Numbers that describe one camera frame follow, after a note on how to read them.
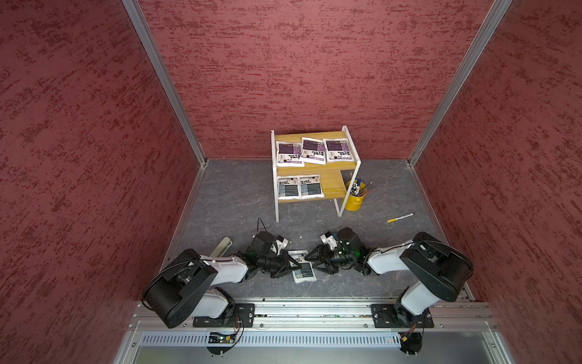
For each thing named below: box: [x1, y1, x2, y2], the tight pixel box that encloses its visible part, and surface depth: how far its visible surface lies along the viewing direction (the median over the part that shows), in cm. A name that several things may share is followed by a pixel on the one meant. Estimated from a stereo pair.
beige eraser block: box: [209, 236, 233, 258], surface depth 89 cm
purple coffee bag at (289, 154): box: [275, 141, 306, 167], surface depth 77 cm
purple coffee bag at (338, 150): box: [322, 138, 356, 164], surface depth 79 cm
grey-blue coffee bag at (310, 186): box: [299, 174, 325, 200], surface depth 90 cm
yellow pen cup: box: [344, 178, 368, 212], surface depth 99 cm
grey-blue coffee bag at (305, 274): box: [287, 249, 317, 284], surface depth 84 cm
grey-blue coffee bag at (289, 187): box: [277, 175, 301, 201], surface depth 90 cm
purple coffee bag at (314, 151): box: [300, 137, 327, 165], surface depth 77 cm
